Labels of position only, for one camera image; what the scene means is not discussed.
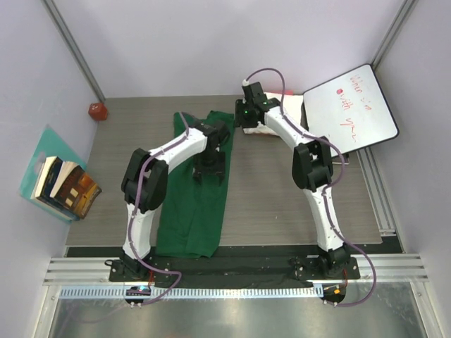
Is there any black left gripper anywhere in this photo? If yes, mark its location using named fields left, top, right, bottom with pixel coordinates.
left=193, top=149, right=225, bottom=184

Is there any green t shirt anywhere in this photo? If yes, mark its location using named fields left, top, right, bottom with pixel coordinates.
left=156, top=111, right=235, bottom=258

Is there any white dry-erase board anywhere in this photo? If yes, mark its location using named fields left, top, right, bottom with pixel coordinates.
left=303, top=64, right=400, bottom=154

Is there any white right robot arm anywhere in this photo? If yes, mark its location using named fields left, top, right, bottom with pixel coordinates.
left=235, top=80, right=350, bottom=278

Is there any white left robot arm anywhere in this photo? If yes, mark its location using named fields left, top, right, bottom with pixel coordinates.
left=111, top=118, right=230, bottom=281

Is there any stack of books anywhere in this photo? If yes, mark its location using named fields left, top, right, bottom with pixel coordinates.
left=30, top=156, right=102, bottom=222

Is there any folded white t shirt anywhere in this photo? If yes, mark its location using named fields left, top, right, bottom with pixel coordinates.
left=243, top=94, right=303, bottom=136

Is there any red cube block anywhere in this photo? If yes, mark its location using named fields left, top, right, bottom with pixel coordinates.
left=88, top=102, right=108, bottom=121

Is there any teal plastic folder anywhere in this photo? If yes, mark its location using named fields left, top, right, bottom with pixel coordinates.
left=19, top=125, right=87, bottom=224

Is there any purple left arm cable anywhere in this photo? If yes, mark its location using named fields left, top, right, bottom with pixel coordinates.
left=126, top=111, right=183, bottom=306

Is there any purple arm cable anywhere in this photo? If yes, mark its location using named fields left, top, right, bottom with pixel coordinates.
left=126, top=111, right=183, bottom=306
left=245, top=67, right=378, bottom=308

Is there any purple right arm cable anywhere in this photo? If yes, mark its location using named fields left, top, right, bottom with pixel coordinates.
left=245, top=67, right=378, bottom=308

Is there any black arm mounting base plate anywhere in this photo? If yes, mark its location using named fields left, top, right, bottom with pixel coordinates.
left=65, top=244, right=362, bottom=284

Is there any white slotted cable duct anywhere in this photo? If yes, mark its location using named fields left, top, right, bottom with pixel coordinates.
left=59, top=285, right=323, bottom=300

